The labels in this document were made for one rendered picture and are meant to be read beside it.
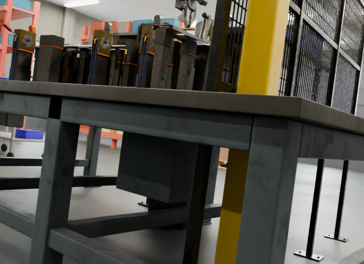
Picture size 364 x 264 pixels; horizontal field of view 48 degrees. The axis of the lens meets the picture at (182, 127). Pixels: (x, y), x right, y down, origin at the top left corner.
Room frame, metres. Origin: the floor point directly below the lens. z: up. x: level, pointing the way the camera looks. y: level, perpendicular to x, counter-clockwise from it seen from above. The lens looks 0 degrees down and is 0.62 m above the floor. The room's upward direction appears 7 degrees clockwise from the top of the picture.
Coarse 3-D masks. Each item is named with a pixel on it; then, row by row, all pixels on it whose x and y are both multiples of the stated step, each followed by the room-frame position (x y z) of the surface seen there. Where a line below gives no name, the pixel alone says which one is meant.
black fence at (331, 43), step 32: (224, 0) 1.17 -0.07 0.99; (320, 0) 1.91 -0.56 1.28; (352, 0) 2.39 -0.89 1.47; (224, 32) 1.18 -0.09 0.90; (320, 32) 1.93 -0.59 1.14; (352, 32) 2.47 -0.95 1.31; (288, 64) 1.66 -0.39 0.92; (320, 64) 2.01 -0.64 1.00; (352, 64) 2.53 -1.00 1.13; (320, 96) 2.08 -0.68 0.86; (352, 96) 2.66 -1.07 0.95; (320, 160) 2.21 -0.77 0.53; (192, 192) 1.18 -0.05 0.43; (320, 192) 2.22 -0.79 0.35; (192, 224) 1.17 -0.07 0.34; (192, 256) 1.17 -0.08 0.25; (320, 256) 2.22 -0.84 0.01
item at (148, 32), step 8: (144, 32) 1.86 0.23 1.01; (152, 32) 1.85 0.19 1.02; (144, 40) 1.84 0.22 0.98; (152, 40) 1.85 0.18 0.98; (144, 48) 1.84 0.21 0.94; (152, 48) 1.86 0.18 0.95; (144, 56) 1.86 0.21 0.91; (152, 56) 1.87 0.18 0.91; (144, 64) 1.84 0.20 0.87; (152, 64) 1.88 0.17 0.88; (144, 72) 1.85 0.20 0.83; (136, 80) 1.87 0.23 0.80; (144, 80) 1.84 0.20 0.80
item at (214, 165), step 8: (216, 152) 2.65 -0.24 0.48; (216, 160) 2.66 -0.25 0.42; (216, 168) 2.67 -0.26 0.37; (216, 176) 2.68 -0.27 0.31; (208, 184) 2.62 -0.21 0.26; (208, 192) 2.63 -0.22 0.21; (152, 200) 2.63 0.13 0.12; (208, 200) 2.64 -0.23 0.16; (152, 208) 2.62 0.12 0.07; (160, 208) 2.58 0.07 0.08; (168, 208) 2.54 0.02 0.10; (176, 224) 2.49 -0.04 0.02; (184, 224) 2.46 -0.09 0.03; (208, 224) 2.66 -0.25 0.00
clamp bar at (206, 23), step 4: (204, 12) 2.13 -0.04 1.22; (204, 16) 2.13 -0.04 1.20; (208, 16) 2.15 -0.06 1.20; (204, 20) 2.16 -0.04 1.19; (208, 20) 2.14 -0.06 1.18; (204, 24) 2.16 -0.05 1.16; (208, 24) 2.14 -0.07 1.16; (204, 28) 2.15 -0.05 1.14; (208, 28) 2.15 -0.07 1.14; (200, 32) 2.15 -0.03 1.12; (204, 32) 2.15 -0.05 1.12; (200, 36) 2.15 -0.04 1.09; (204, 36) 2.13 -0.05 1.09
